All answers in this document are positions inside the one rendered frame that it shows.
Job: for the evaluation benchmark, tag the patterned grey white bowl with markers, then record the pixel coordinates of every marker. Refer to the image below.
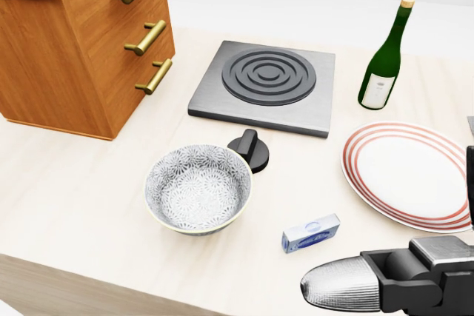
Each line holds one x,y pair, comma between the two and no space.
196,190

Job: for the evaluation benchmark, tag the wooden cabinet with drawers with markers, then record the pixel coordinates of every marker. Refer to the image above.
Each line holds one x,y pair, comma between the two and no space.
37,57

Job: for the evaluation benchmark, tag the small blue white box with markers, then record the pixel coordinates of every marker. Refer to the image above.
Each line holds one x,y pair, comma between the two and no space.
311,234

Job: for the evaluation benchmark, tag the white plate with red rings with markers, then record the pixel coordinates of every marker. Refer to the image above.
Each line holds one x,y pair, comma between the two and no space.
403,175

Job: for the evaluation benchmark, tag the round black stove knob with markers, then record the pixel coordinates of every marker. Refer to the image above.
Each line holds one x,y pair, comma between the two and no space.
249,147

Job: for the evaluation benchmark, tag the green wine bottle with cork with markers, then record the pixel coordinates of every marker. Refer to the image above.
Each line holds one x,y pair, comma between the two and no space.
381,72

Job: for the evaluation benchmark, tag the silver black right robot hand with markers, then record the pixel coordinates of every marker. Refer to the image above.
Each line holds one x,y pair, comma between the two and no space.
414,279

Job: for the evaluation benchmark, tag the flat dark stove plate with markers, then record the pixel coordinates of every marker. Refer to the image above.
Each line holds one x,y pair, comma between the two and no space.
266,75

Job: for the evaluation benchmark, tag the wooden cabinet drawer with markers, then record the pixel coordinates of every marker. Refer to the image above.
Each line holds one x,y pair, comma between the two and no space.
122,101
111,49
92,9

